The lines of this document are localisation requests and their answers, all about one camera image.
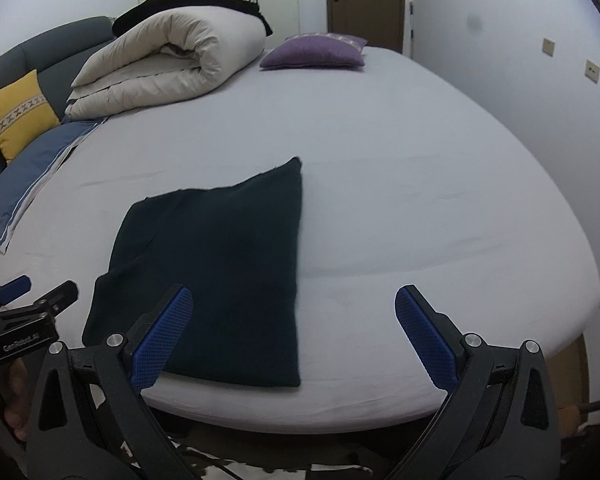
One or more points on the blue pillow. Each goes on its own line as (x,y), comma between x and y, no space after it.
(35,165)

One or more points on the black blanket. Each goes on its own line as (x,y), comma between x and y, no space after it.
(190,2)

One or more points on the dark green sweater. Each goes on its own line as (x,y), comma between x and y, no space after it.
(220,260)

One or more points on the brown door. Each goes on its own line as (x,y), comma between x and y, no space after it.
(365,0)

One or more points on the purple pillow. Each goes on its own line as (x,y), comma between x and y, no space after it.
(315,52)

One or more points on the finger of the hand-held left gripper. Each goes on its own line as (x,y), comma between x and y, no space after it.
(15,287)
(55,300)

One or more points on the yellow patterned pillow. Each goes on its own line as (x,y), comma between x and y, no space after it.
(20,110)

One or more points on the grey padded headboard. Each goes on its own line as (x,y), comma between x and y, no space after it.
(10,60)

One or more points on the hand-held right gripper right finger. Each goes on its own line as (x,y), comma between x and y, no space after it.
(425,330)

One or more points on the beige rolled duvet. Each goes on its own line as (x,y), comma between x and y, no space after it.
(175,55)

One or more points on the person's left hand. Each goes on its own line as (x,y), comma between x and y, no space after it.
(15,390)

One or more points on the beige wall socket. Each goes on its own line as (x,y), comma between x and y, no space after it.
(548,46)
(592,71)

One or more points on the wooden bed base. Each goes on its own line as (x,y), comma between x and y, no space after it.
(572,370)

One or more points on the white bed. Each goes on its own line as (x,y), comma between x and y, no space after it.
(405,185)

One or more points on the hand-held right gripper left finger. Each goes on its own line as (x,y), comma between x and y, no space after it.
(162,340)

